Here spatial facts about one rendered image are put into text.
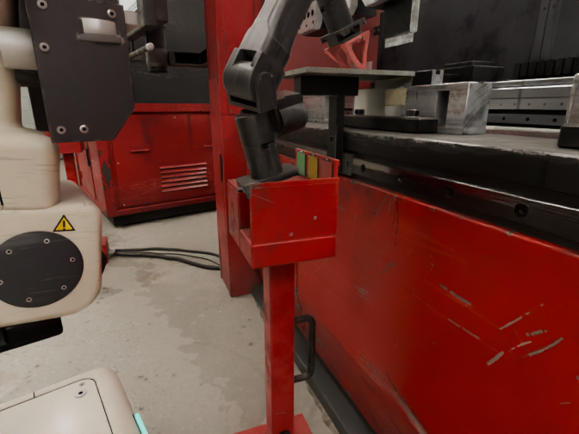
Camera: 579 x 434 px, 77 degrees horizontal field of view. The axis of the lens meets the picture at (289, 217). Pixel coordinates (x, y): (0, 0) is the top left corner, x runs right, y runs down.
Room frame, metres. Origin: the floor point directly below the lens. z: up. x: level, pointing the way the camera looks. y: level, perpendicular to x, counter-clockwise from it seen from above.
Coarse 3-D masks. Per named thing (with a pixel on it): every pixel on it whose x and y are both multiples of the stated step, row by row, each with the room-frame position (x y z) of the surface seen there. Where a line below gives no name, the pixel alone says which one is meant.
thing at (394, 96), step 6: (390, 90) 0.90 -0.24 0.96; (396, 90) 0.88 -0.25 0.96; (402, 90) 0.86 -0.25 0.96; (390, 96) 0.90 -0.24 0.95; (396, 96) 0.88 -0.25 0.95; (402, 96) 0.86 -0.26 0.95; (384, 102) 0.92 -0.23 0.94; (390, 102) 0.90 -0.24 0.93; (396, 102) 0.88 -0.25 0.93; (402, 102) 0.86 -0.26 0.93
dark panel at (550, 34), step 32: (448, 0) 1.49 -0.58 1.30; (480, 0) 1.36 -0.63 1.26; (512, 0) 1.24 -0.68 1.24; (544, 0) 1.15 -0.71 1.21; (576, 0) 1.07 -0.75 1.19; (416, 32) 1.63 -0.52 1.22; (448, 32) 1.47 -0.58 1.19; (480, 32) 1.34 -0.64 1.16; (512, 32) 1.23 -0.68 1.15; (544, 32) 1.13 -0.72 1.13; (576, 32) 1.05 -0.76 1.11; (384, 64) 1.82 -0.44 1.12; (416, 64) 1.61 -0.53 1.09; (512, 64) 1.21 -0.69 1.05
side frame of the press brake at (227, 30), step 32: (224, 0) 1.65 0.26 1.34; (256, 0) 1.69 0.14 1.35; (224, 32) 1.64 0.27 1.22; (224, 64) 1.64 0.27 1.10; (288, 64) 1.75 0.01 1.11; (320, 64) 1.81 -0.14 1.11; (224, 96) 1.64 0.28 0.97; (224, 128) 1.63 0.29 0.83; (224, 160) 1.63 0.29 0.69; (224, 192) 1.64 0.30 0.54; (224, 224) 1.67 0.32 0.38; (224, 256) 1.73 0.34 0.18
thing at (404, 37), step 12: (396, 0) 0.94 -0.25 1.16; (408, 0) 0.90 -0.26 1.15; (384, 12) 0.98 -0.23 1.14; (396, 12) 0.94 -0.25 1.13; (408, 12) 0.90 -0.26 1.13; (384, 24) 0.97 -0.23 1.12; (396, 24) 0.93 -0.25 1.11; (408, 24) 0.89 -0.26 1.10; (384, 36) 0.97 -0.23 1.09; (396, 36) 0.94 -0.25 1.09; (408, 36) 0.90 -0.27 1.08
